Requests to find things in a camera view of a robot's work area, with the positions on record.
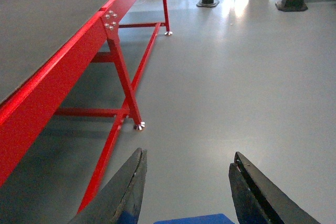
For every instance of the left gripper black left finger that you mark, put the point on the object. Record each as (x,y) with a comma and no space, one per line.
(120,200)

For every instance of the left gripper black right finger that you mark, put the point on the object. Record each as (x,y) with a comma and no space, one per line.
(258,200)

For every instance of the blue cube part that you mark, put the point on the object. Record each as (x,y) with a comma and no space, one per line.
(194,219)

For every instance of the red metal table frame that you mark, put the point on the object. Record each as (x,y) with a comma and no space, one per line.
(46,46)

